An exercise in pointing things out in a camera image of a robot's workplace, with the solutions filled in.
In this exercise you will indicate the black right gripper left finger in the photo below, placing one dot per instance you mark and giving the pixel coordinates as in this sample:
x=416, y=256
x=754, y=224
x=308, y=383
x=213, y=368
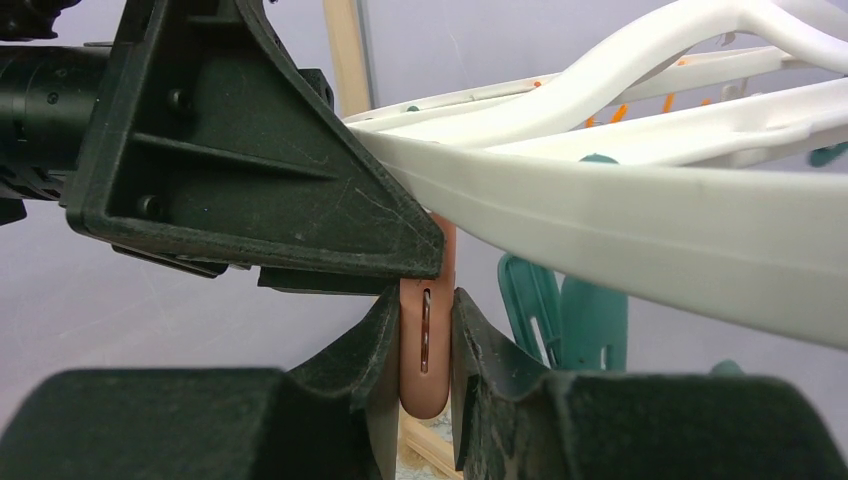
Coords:
x=333, y=417

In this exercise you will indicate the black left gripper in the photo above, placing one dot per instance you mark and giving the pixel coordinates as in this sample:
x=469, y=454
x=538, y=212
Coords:
x=193, y=141

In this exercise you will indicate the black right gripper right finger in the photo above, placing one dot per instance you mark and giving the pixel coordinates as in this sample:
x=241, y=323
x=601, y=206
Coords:
x=513, y=418

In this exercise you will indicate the pink clothes peg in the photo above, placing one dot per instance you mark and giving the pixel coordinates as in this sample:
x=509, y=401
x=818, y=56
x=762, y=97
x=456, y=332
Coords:
x=425, y=334

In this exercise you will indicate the white oval clip hanger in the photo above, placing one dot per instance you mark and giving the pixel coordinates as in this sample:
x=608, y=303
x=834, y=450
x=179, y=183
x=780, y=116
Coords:
x=638, y=167

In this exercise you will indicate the teal clothes peg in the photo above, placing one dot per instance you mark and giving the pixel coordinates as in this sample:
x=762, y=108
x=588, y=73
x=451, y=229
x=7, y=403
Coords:
x=568, y=325

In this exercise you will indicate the wooden drying rack frame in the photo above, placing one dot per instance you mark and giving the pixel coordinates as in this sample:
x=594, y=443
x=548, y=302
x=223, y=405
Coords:
x=348, y=52

